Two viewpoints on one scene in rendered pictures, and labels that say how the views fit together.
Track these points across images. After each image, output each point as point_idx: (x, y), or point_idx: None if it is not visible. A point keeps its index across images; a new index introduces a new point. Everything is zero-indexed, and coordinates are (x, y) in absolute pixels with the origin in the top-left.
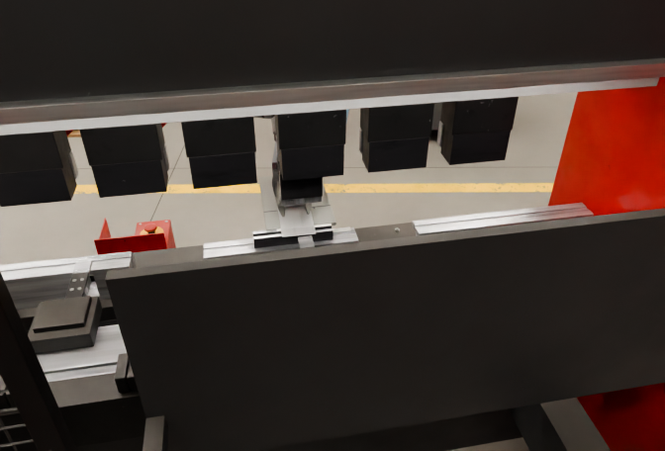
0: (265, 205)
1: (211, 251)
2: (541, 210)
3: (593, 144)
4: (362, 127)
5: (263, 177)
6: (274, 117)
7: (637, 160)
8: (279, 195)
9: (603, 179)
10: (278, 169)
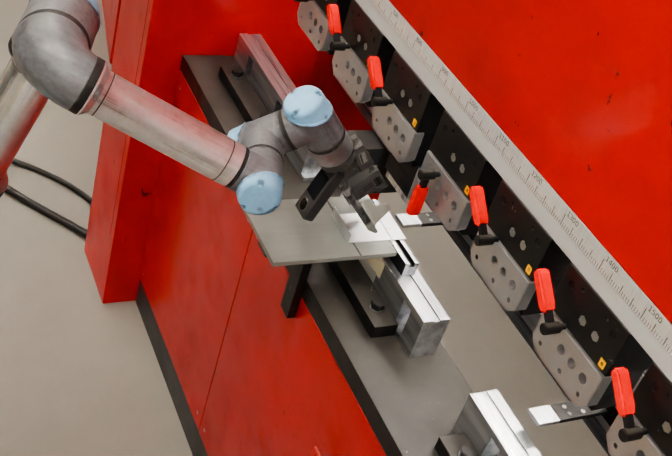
0: (345, 254)
1: (436, 312)
2: (262, 60)
3: None
4: (385, 68)
5: (273, 257)
6: (344, 141)
7: None
8: (374, 213)
9: (235, 0)
10: (375, 186)
